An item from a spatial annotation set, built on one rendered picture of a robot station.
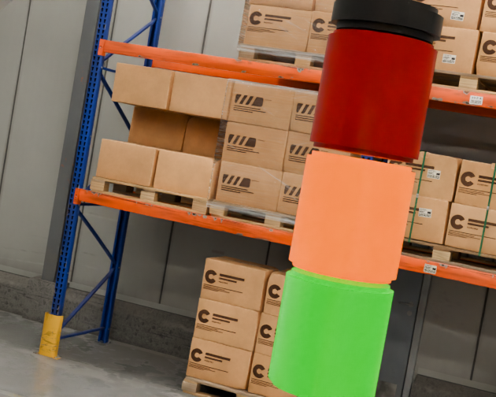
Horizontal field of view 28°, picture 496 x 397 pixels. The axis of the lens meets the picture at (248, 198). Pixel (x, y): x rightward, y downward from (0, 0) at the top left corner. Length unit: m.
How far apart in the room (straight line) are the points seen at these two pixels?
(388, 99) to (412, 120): 0.02
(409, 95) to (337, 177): 0.05
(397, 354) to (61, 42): 4.97
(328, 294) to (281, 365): 0.04
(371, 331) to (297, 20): 8.20
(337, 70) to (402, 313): 9.17
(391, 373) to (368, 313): 9.25
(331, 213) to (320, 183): 0.01
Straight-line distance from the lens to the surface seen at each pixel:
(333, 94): 0.44
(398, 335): 9.62
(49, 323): 9.50
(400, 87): 0.43
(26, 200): 11.32
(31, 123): 11.33
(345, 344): 0.44
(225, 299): 8.79
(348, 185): 0.43
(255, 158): 8.60
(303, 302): 0.44
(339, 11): 0.45
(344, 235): 0.43
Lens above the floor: 2.27
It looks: 3 degrees down
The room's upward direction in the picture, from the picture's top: 10 degrees clockwise
